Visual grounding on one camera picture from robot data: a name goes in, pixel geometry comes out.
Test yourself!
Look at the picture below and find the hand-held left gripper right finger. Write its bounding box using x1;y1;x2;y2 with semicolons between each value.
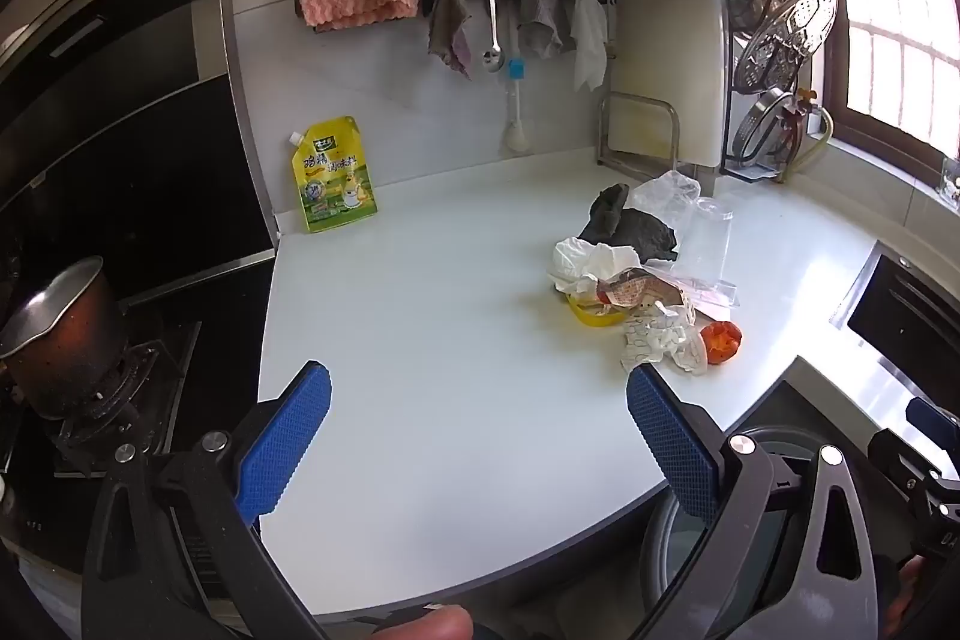
625;362;880;640

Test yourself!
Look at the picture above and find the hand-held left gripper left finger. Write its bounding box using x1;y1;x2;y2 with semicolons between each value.
81;359;335;640

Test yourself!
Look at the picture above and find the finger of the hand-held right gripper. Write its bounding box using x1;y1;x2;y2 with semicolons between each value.
868;430;960;498
905;396;960;440

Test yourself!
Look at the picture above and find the grey bin with blue basket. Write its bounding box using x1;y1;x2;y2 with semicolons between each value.
641;424;882;640

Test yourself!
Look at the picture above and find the white patterned wrapper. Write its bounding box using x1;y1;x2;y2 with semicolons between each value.
619;299;707;377

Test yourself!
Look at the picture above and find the orange tomato piece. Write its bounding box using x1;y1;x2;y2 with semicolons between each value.
699;320;743;365

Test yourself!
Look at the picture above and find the clear plastic blister package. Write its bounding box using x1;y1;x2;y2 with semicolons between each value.
645;261;740;315

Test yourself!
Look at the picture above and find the yellow plastic ring lid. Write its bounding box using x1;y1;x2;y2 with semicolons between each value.
564;287;627;330

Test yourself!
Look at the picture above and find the brown snack wrapper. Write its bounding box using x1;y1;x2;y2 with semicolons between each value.
574;267;695;319

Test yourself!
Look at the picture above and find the white tissue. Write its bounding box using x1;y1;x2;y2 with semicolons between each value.
551;235;642;296

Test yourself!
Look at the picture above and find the person's right hand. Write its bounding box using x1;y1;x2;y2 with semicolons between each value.
896;554;947;618

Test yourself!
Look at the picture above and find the person's left hand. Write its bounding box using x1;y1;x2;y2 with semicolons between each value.
375;610;475;640

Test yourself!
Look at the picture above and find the black kitchen sink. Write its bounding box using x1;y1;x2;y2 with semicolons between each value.
829;239;960;386

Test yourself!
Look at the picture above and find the clear plastic cup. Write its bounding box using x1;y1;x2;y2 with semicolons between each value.
682;196;734;281

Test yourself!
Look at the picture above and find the dark grey cloth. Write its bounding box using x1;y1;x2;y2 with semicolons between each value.
574;182;680;262

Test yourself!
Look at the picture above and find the dark metal pot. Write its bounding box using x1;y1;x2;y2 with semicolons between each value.
0;255;130;422

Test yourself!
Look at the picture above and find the clear plastic bag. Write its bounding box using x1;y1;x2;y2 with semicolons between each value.
626;170;702;229

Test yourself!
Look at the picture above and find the yellow seasoning pouch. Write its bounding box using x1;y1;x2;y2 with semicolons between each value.
286;115;378;234

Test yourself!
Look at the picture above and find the metal cutting board holder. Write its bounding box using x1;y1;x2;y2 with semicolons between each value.
596;91;682;172

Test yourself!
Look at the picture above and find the black range hood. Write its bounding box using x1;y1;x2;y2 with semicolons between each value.
0;0;278;304

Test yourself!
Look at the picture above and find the black lid rack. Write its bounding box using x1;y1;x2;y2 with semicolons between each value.
718;0;796;184

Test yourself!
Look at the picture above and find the white hanging cloth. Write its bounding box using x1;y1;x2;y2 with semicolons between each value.
570;0;610;94

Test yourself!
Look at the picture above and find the white cutting board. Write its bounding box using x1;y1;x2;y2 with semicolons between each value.
607;0;727;172

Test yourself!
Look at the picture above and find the perforated steel steamer plate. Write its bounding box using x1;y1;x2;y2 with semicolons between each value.
733;0;839;90

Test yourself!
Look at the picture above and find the metal hanging spoon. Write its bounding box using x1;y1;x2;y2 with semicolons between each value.
481;0;503;73

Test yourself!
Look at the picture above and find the grey purple hanging cloth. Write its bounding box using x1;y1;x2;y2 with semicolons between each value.
427;0;475;80

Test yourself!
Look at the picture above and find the yellowish gas hose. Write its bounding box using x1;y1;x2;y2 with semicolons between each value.
780;107;835;180

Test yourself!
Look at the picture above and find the glass lid with brown handle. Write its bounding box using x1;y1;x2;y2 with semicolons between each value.
739;87;803;169

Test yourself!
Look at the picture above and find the blue handled bottle brush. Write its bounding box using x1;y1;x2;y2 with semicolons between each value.
501;56;531;154

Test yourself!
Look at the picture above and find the window with brown frame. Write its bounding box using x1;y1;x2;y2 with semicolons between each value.
694;0;960;154

